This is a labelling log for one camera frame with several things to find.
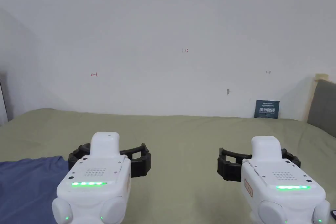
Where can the small black device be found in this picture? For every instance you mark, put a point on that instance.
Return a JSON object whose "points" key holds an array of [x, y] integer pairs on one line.
{"points": [[333, 214]]}

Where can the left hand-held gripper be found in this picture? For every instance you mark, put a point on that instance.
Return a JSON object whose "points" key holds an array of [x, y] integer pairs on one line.
{"points": [[92, 182]]}

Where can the dark blue shirt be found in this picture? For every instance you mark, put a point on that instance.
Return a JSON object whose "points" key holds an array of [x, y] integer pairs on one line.
{"points": [[26, 190]]}

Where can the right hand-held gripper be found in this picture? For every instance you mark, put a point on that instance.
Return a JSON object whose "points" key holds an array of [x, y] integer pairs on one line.
{"points": [[283, 197]]}

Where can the dark card with white print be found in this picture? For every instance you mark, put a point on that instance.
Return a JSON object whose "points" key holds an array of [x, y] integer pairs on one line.
{"points": [[266, 109]]}

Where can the bed with pale green sheet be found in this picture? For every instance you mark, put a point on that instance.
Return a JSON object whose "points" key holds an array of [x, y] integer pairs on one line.
{"points": [[183, 140]]}

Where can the grey padded headboard, wooden frame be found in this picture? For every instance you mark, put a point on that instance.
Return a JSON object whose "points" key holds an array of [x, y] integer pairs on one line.
{"points": [[324, 106]]}

